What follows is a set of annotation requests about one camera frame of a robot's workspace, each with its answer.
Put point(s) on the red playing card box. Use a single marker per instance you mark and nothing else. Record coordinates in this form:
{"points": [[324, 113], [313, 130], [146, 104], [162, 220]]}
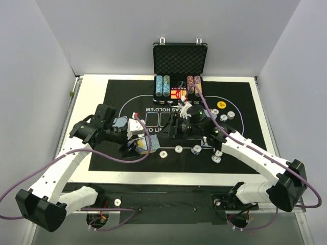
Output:
{"points": [[177, 93]]}

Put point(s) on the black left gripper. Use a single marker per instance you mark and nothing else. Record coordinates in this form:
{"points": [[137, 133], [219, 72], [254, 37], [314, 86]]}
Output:
{"points": [[128, 144]]}

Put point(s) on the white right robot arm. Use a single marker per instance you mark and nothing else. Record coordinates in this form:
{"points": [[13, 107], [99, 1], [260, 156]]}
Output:
{"points": [[284, 180]]}

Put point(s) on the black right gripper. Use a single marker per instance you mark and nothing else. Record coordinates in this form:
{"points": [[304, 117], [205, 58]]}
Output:
{"points": [[175, 125]]}

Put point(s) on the clear dealer button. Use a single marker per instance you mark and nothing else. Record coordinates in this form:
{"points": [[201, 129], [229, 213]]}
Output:
{"points": [[181, 84]]}

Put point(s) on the green chip row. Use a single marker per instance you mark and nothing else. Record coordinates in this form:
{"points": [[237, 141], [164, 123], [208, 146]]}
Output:
{"points": [[166, 85]]}

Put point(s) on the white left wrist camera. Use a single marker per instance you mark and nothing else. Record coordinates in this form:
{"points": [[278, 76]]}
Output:
{"points": [[134, 128]]}

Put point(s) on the dealt cards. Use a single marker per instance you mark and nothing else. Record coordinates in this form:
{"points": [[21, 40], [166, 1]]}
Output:
{"points": [[204, 144], [120, 121]]}

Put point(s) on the red chip row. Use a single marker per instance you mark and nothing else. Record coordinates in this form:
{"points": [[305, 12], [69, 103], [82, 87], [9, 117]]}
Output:
{"points": [[190, 83]]}

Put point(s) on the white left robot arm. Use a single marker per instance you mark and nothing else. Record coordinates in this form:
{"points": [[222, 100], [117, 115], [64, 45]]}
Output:
{"points": [[83, 138]]}

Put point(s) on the red poker chip stack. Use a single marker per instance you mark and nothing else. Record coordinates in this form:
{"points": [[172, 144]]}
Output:
{"points": [[163, 154]]}

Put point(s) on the black poker felt mat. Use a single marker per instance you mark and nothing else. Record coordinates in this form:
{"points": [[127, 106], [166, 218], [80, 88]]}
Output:
{"points": [[129, 96]]}

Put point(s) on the grey poker chip stack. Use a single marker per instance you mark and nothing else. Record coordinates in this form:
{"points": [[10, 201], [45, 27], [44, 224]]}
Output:
{"points": [[178, 149]]}

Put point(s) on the blue poker chip stack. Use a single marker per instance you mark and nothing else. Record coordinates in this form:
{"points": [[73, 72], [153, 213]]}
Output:
{"points": [[196, 150]]}

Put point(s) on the purple yellow chip row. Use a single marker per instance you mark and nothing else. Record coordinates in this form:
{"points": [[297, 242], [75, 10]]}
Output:
{"points": [[198, 84]]}

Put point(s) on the grey chips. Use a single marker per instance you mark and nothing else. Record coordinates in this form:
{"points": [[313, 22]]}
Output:
{"points": [[218, 153], [230, 115]]}

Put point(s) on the yellow big blind button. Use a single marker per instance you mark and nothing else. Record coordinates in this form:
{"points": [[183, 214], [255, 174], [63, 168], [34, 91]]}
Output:
{"points": [[221, 104]]}

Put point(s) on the light blue chip row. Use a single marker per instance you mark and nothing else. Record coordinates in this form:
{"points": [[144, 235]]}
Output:
{"points": [[159, 85]]}

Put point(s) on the blue backed playing cards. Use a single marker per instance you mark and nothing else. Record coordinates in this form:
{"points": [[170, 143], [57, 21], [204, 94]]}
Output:
{"points": [[155, 144]]}

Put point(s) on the aluminium frame rail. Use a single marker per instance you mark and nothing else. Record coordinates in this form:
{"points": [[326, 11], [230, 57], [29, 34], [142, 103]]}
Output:
{"points": [[168, 201]]}

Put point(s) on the blue playing card deck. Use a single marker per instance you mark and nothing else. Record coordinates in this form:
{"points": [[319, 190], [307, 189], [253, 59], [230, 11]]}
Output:
{"points": [[142, 145]]}

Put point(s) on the aluminium poker chip case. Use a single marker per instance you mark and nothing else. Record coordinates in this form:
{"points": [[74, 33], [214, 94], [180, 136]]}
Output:
{"points": [[178, 60]]}

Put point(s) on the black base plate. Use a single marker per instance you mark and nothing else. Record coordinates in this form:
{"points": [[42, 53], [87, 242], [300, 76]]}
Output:
{"points": [[209, 206]]}

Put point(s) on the blue chips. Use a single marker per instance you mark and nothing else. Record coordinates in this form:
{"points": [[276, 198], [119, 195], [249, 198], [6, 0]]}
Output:
{"points": [[223, 117], [216, 159]]}

